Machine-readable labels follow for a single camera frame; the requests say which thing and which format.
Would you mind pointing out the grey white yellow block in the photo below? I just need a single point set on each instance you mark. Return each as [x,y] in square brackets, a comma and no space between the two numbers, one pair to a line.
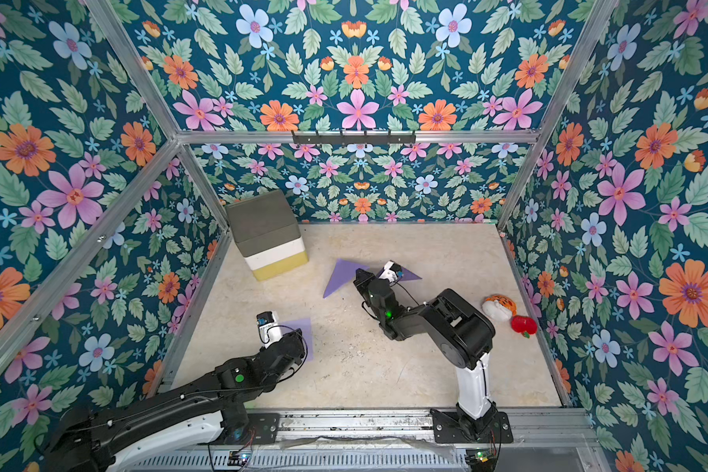
[266,233]

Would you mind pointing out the black hook rail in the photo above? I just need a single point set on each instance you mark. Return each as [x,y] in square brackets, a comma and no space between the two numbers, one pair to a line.
[341,138]

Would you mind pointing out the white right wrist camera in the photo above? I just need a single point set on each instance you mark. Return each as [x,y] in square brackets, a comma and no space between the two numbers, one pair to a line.
[392,272]

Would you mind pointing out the left pale purple paper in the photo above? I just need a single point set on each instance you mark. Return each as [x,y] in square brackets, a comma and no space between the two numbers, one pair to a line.
[306,329]

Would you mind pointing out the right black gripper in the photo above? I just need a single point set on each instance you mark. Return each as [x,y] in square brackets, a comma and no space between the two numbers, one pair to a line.
[365,282]

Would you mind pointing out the orange white plush toy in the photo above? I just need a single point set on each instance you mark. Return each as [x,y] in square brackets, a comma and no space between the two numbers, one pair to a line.
[499,308]

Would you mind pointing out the red plush toy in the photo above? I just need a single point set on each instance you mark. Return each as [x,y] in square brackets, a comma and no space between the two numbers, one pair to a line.
[525,326]

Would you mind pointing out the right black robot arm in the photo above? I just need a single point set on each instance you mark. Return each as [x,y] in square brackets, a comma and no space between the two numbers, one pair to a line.
[461,332]

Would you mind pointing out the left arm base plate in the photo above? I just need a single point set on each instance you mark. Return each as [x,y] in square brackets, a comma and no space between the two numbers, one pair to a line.
[259,429]

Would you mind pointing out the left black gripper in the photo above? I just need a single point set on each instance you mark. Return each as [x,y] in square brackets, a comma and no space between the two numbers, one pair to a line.
[295,337]

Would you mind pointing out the purple square paper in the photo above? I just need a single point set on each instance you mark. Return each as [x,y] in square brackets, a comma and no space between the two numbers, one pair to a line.
[344,272]
[409,276]

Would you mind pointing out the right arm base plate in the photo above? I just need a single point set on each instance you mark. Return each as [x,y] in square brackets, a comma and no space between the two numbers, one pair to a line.
[457,427]

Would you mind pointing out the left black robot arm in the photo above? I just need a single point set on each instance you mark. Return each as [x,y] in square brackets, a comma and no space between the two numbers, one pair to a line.
[114,439]

